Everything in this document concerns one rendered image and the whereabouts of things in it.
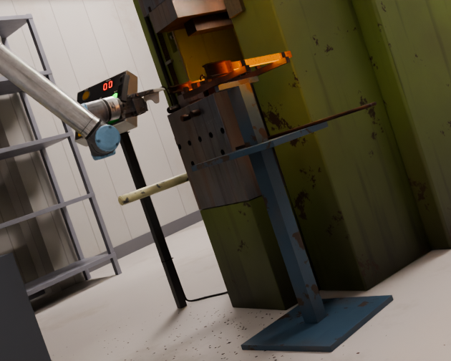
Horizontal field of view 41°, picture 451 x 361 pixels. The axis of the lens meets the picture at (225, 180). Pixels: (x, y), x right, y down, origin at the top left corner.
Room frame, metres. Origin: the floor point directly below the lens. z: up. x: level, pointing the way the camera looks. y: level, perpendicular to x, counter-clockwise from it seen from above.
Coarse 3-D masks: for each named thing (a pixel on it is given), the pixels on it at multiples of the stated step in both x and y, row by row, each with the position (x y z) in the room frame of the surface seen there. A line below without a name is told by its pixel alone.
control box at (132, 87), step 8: (128, 72) 2.97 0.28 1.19; (104, 80) 3.04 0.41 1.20; (112, 80) 2.99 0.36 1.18; (136, 80) 3.00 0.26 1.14; (88, 88) 3.09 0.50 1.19; (96, 88) 3.05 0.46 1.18; (112, 88) 2.98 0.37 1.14; (128, 88) 2.93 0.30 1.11; (136, 88) 2.98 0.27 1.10; (80, 96) 3.10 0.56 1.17; (96, 96) 3.03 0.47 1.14; (104, 96) 2.99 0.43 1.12; (80, 104) 3.08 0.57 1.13; (120, 120) 2.86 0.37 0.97; (128, 120) 2.86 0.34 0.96; (136, 120) 2.91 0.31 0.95; (120, 128) 2.91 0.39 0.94; (128, 128) 2.91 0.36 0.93; (80, 136) 3.00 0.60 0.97; (80, 144) 3.04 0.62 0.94
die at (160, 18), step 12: (168, 0) 2.59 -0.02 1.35; (180, 0) 2.59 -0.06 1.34; (192, 0) 2.62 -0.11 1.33; (204, 0) 2.66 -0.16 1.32; (216, 0) 2.70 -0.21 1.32; (156, 12) 2.68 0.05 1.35; (168, 12) 2.61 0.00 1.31; (180, 12) 2.58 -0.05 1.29; (192, 12) 2.61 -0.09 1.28; (204, 12) 2.65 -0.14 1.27; (216, 12) 2.71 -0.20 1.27; (156, 24) 2.71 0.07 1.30; (168, 24) 2.64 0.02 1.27; (180, 24) 2.71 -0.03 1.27
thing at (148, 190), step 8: (176, 176) 2.92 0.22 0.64; (184, 176) 2.94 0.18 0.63; (152, 184) 2.85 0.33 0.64; (160, 184) 2.86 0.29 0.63; (168, 184) 2.88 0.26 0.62; (176, 184) 2.91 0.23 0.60; (136, 192) 2.79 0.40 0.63; (144, 192) 2.80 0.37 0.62; (152, 192) 2.83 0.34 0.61; (120, 200) 2.75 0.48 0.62; (128, 200) 2.75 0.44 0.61; (136, 200) 2.79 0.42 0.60
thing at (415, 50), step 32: (352, 0) 2.56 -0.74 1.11; (384, 0) 2.52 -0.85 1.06; (416, 0) 2.64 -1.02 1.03; (448, 0) 2.77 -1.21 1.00; (384, 32) 2.49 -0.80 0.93; (416, 32) 2.60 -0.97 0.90; (448, 32) 2.73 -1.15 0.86; (384, 64) 2.52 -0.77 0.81; (416, 64) 2.56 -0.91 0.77; (448, 64) 2.69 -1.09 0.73; (384, 96) 2.56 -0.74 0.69; (416, 96) 2.53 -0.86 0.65; (448, 96) 2.65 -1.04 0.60; (416, 128) 2.49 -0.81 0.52; (448, 128) 2.61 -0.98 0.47; (416, 160) 2.51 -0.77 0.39; (448, 160) 2.57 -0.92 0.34; (416, 192) 2.55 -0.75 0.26; (448, 192) 2.53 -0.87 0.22; (448, 224) 2.50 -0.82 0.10
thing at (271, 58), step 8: (264, 56) 2.04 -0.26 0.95; (272, 56) 2.07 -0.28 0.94; (288, 56) 2.14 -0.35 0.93; (208, 64) 1.86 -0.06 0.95; (216, 64) 1.89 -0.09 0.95; (224, 64) 1.91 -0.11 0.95; (232, 64) 1.92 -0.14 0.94; (256, 64) 2.03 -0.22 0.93; (208, 72) 1.86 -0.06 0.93; (216, 72) 1.88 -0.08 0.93; (224, 72) 1.90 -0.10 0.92
